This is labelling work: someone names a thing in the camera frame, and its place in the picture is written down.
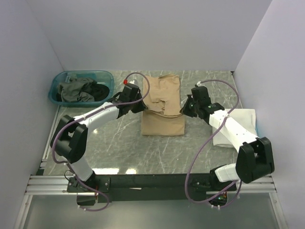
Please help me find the beige t shirt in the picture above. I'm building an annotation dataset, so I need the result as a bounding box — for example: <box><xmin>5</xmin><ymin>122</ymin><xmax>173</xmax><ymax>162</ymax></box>
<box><xmin>141</xmin><ymin>73</ymin><xmax>185</xmax><ymax>136</ymax></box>

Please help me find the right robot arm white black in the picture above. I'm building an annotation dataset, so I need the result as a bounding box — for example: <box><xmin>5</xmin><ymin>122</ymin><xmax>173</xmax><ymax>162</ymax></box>
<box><xmin>181</xmin><ymin>86</ymin><xmax>275</xmax><ymax>190</ymax></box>

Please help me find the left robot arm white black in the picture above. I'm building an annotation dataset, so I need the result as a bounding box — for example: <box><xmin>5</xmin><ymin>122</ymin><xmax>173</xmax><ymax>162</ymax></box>
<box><xmin>50</xmin><ymin>83</ymin><xmax>146</xmax><ymax>192</ymax></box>

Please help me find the black t shirt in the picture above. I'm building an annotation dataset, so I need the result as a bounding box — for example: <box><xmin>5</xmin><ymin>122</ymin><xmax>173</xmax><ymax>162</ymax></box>
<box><xmin>90</xmin><ymin>83</ymin><xmax>110</xmax><ymax>102</ymax></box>

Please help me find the folded white t shirt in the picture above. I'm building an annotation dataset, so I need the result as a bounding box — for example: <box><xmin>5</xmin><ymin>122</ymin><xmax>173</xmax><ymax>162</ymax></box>
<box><xmin>213</xmin><ymin>109</ymin><xmax>257</xmax><ymax>148</ymax></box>

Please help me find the teal plastic laundry basket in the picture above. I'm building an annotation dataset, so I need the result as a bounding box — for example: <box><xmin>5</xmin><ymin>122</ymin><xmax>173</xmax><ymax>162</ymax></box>
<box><xmin>48</xmin><ymin>71</ymin><xmax>114</xmax><ymax>107</ymax></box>

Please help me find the grey green t shirt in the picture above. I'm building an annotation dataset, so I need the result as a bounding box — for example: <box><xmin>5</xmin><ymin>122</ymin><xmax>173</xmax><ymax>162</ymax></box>
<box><xmin>57</xmin><ymin>77</ymin><xmax>97</xmax><ymax>103</ymax></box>

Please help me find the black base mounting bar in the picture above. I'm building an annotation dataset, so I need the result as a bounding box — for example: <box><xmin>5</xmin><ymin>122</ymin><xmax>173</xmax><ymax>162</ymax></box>
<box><xmin>66</xmin><ymin>173</ymin><xmax>239</xmax><ymax>206</ymax></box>

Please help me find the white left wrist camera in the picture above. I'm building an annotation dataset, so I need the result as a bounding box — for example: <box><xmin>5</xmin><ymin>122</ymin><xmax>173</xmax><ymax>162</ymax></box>
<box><xmin>123</xmin><ymin>79</ymin><xmax>139</xmax><ymax>87</ymax></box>

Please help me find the aluminium frame rail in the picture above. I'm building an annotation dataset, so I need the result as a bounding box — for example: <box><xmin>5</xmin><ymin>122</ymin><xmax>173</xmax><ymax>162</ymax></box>
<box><xmin>26</xmin><ymin>174</ymin><xmax>277</xmax><ymax>195</ymax></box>

